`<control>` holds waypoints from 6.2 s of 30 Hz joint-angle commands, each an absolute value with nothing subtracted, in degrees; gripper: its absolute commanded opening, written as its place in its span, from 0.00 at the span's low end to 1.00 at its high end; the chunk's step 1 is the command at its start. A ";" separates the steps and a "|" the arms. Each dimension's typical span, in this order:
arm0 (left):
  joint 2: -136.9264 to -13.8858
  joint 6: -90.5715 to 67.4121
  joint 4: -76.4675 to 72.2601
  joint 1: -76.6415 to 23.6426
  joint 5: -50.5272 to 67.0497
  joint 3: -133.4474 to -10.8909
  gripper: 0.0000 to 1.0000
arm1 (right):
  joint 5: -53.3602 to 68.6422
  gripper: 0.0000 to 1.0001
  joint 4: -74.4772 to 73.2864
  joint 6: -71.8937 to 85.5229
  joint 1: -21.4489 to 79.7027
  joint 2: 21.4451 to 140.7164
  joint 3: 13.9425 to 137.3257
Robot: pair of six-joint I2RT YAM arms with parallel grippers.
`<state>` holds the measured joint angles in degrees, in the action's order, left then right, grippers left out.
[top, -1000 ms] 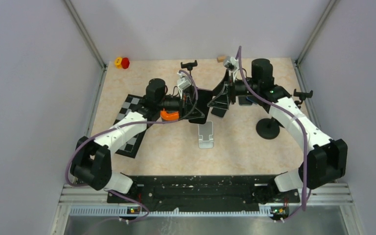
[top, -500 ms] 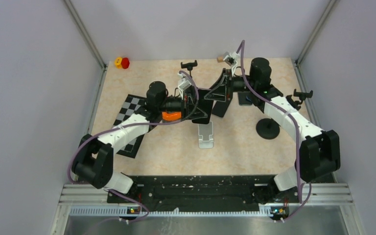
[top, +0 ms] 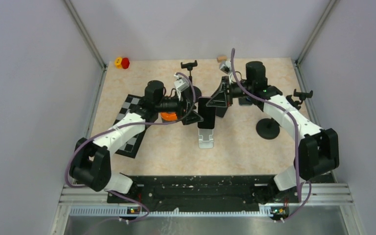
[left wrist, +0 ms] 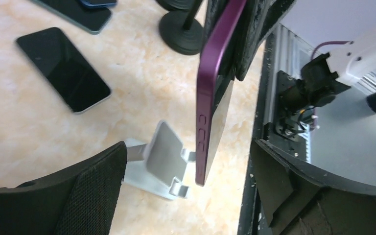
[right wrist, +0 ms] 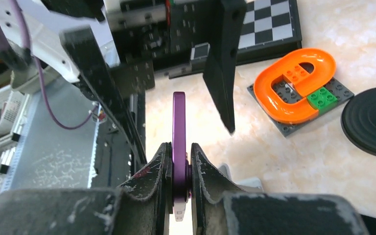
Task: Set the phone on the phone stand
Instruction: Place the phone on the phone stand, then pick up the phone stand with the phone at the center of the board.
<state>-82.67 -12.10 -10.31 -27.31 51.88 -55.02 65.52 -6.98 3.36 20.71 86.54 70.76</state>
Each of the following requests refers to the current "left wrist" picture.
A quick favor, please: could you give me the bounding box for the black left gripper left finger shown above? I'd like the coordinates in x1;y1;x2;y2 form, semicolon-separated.
0;141;127;235

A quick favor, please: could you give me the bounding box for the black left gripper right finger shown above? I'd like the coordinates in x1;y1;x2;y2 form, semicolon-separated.
219;0;295;81

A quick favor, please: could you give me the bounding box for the purple smartphone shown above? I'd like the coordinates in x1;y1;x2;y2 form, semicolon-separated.
195;0;246;186

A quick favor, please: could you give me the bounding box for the black clamp stand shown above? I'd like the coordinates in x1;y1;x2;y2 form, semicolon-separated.
156;0;194;11
158;0;203;55

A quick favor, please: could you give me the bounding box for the silver metal phone stand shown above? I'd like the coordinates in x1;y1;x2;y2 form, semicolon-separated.
123;120;195;200

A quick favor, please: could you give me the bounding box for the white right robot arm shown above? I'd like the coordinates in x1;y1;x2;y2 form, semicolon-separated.
274;29;376;141

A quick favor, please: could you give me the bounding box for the black smartphone white edge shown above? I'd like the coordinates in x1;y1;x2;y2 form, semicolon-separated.
16;27;112;114

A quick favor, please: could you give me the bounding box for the dark green-edged smartphone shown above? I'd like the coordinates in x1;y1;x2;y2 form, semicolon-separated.
33;0;112;35

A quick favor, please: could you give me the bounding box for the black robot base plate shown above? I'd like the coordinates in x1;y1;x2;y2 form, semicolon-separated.
237;35;293;235

